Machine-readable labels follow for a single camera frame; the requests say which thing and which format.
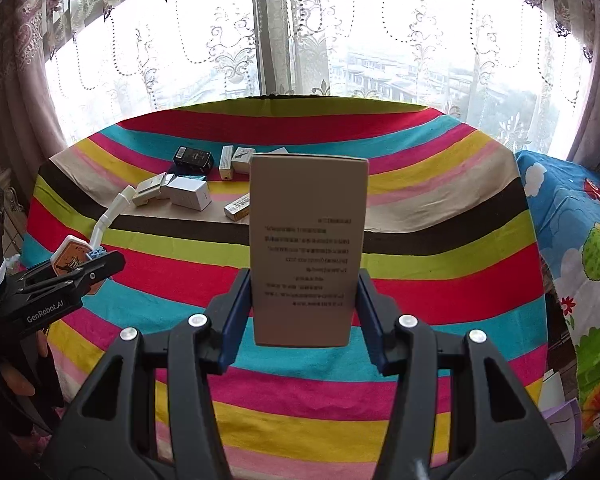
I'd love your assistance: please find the floral lace curtain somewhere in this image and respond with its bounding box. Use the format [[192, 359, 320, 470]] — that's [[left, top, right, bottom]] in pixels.
[[0, 0, 600, 186]]

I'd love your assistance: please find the white cream flat box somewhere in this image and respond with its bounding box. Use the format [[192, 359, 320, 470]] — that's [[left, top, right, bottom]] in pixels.
[[230, 146, 258, 174]]

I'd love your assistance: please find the black box with barcode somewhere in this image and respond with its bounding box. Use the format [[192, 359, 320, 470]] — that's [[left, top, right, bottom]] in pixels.
[[173, 145, 214, 176]]

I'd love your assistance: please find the blue cartoon bedding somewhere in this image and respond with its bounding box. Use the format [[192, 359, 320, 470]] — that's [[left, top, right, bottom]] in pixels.
[[516, 151, 600, 441]]

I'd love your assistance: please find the person's left hand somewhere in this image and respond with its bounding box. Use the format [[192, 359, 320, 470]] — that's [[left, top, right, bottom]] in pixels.
[[0, 330, 50, 411]]

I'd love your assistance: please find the cream small carton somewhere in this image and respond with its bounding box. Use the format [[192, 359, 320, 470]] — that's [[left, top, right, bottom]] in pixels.
[[132, 172, 175, 207]]

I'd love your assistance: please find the white yellow small box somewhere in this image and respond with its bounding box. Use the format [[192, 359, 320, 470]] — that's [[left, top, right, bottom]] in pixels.
[[224, 193, 250, 222]]

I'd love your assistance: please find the beige narrow small box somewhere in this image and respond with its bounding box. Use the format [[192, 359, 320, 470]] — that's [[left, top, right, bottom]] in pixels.
[[218, 145, 234, 180]]

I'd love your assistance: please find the colourful striped blanket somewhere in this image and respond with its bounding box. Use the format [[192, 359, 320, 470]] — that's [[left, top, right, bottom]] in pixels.
[[23, 96, 547, 479]]

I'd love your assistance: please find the tall beige cardboard box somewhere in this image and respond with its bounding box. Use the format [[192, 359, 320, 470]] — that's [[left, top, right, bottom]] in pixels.
[[249, 154, 368, 348]]

